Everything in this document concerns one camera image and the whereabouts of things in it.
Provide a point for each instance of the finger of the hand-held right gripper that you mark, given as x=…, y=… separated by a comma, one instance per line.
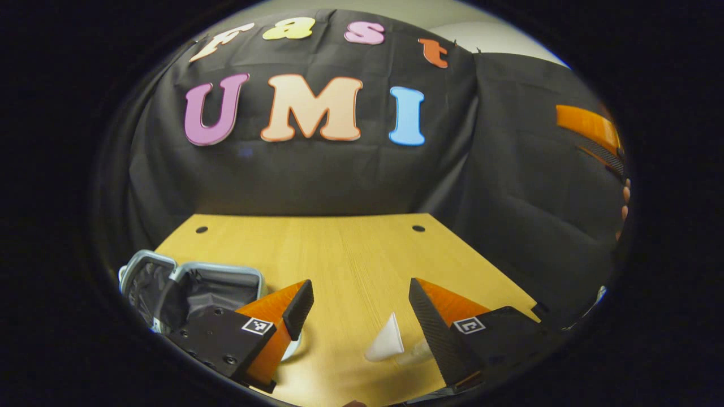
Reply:
x=588, y=127

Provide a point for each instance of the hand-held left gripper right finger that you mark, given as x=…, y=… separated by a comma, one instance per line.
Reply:
x=432, y=330

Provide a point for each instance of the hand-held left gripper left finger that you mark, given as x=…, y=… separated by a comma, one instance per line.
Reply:
x=298, y=305

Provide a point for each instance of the white squeeze tube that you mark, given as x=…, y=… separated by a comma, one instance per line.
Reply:
x=386, y=339

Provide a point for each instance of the light blue suitcase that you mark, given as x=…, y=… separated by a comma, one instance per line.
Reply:
x=192, y=288

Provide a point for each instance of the black backdrop cloth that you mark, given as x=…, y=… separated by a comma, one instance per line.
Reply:
x=339, y=169

